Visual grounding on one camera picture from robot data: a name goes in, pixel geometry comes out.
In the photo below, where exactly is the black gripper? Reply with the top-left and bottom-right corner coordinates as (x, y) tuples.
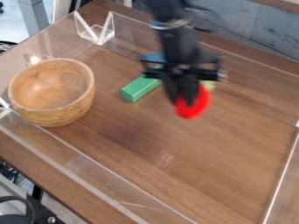
(141, 27), (227, 107)

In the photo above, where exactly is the red fruit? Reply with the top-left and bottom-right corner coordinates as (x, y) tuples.
(175, 80), (217, 119)

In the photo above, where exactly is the wooden bowl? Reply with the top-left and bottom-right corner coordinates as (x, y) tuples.
(8, 58), (95, 127)

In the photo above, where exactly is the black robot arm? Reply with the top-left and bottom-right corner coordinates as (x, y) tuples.
(139, 0), (226, 108)

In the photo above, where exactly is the green rectangular block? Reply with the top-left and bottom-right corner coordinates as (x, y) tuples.
(121, 66), (170, 102)

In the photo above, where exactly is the black table clamp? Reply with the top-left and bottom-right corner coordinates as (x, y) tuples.
(27, 186), (66, 224)

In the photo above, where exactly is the clear acrylic corner bracket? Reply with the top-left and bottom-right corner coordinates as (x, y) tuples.
(74, 11), (115, 46)

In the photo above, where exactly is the black cable loop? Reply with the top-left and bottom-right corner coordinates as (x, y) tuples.
(0, 195), (37, 224)

